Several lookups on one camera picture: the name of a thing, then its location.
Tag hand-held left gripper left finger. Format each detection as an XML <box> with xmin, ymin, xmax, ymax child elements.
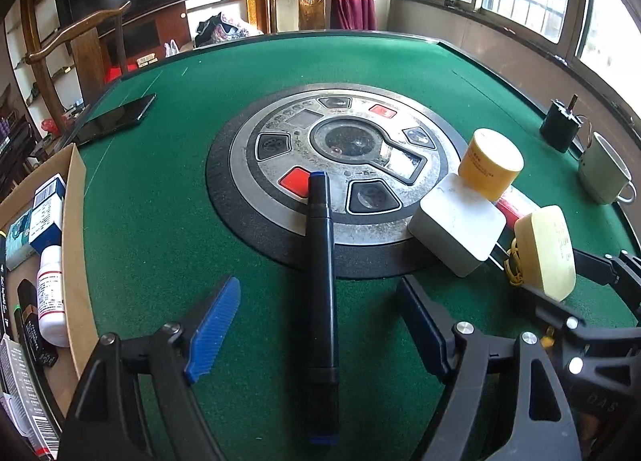
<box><xmin>57</xmin><ymin>275</ymin><xmax>242</xmax><ymax>461</ymax></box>

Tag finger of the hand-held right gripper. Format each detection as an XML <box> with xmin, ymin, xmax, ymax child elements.
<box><xmin>571</xmin><ymin>248</ymin><xmax>641</xmax><ymax>326</ymax></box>
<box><xmin>516</xmin><ymin>285</ymin><xmax>641</xmax><ymax>378</ymax></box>

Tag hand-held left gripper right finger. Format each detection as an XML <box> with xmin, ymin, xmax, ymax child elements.
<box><xmin>395</xmin><ymin>275</ymin><xmax>584</xmax><ymax>461</ymax></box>

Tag black marker with blue ends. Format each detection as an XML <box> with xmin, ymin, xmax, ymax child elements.
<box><xmin>295</xmin><ymin>170</ymin><xmax>341</xmax><ymax>446</ymax></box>

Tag brown cardboard box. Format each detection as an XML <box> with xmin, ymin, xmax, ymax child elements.
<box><xmin>0</xmin><ymin>143</ymin><xmax>101</xmax><ymax>442</ymax></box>

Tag white plastic medicine bottle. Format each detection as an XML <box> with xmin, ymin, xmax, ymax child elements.
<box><xmin>35</xmin><ymin>245</ymin><xmax>71</xmax><ymax>348</ymax></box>

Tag cream oval case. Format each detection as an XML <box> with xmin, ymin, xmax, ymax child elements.
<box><xmin>513</xmin><ymin>204</ymin><xmax>576</xmax><ymax>302</ymax></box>

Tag yellow rubber bands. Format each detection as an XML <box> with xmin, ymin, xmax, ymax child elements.
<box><xmin>503</xmin><ymin>235</ymin><xmax>526</xmax><ymax>287</ymax></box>

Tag pale green mug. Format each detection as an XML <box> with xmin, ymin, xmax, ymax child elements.
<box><xmin>577</xmin><ymin>131</ymin><xmax>637</xmax><ymax>205</ymax></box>

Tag white square power adapter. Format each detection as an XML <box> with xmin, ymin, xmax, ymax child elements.
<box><xmin>407</xmin><ymin>173</ymin><xmax>508</xmax><ymax>277</ymax></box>

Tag red tube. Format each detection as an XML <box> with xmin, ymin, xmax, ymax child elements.
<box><xmin>491</xmin><ymin>188</ymin><xmax>539</xmax><ymax>224</ymax></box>

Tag small black motor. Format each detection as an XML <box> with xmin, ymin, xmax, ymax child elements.
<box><xmin>539</xmin><ymin>96</ymin><xmax>587</xmax><ymax>152</ymax></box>

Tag yellow round jar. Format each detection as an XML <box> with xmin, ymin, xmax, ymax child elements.
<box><xmin>458</xmin><ymin>127</ymin><xmax>525</xmax><ymax>201</ymax></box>

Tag round silver table control panel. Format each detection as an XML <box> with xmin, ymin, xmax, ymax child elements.
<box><xmin>205</xmin><ymin>84</ymin><xmax>482</xmax><ymax>280</ymax></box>

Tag blue and white medicine carton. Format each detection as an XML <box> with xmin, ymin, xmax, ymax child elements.
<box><xmin>27</xmin><ymin>175</ymin><xmax>68</xmax><ymax>256</ymax></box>

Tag white barcode carton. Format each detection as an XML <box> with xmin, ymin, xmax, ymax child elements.
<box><xmin>0</xmin><ymin>333</ymin><xmax>61</xmax><ymax>457</ymax></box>

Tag long black carton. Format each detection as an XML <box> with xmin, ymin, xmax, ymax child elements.
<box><xmin>0</xmin><ymin>233</ymin><xmax>13</xmax><ymax>342</ymax></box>

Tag teal and white carton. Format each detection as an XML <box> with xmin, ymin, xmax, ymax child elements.
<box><xmin>2</xmin><ymin>208</ymin><xmax>41</xmax><ymax>271</ymax></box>

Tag black smartphone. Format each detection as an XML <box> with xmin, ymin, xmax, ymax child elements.
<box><xmin>73</xmin><ymin>94</ymin><xmax>157</xmax><ymax>147</ymax></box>

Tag pile of clothes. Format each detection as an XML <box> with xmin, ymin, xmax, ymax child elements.
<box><xmin>194</xmin><ymin>14</ymin><xmax>264</xmax><ymax>48</ymax></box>

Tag brown wooden armchair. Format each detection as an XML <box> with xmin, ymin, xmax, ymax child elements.
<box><xmin>25</xmin><ymin>1</ymin><xmax>132</xmax><ymax>141</ymax></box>

